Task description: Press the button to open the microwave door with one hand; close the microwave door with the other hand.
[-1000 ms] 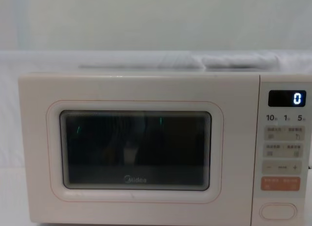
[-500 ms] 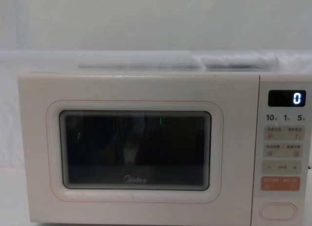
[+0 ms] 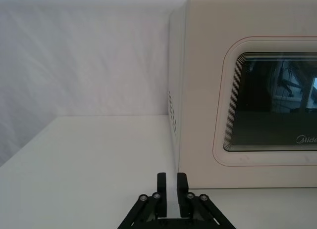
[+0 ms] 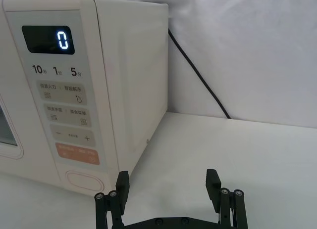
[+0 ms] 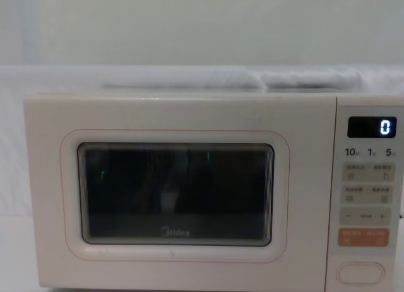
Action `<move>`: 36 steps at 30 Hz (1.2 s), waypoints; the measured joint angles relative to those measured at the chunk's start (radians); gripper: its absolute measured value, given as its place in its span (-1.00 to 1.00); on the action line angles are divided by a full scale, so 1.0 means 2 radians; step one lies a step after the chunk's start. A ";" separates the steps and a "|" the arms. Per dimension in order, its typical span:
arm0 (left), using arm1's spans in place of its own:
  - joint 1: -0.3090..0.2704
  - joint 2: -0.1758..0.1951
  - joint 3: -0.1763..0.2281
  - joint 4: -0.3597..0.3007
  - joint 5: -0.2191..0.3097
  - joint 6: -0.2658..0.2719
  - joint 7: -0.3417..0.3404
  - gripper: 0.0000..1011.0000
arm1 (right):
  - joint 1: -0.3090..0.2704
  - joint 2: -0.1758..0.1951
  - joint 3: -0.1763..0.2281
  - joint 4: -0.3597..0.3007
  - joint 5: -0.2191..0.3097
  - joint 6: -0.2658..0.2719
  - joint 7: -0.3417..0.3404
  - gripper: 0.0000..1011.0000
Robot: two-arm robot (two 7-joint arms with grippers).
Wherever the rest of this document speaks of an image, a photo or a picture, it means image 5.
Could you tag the oven control panel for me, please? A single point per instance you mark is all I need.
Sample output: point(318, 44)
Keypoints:
point(366, 184)

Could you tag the cream microwave oven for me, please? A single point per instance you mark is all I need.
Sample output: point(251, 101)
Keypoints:
point(189, 115)

